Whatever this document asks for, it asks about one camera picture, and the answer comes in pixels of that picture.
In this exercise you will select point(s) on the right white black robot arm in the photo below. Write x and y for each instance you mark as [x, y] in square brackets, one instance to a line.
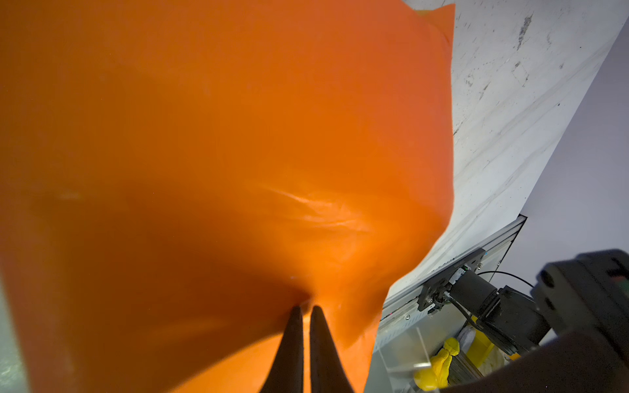
[585, 301]

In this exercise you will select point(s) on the aluminium frame rail front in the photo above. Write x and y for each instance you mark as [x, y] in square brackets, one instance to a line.
[413, 328]

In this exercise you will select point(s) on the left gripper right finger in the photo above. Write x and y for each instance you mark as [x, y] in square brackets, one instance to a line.
[327, 373]

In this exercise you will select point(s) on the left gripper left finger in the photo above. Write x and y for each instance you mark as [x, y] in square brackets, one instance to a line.
[287, 370]

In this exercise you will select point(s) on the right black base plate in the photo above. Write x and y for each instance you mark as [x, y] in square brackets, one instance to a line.
[449, 280]

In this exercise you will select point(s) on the yellow object below table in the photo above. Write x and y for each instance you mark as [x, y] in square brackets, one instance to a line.
[436, 375]

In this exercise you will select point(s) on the yellow orange wrapping paper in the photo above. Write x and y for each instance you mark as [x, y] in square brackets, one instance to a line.
[177, 175]

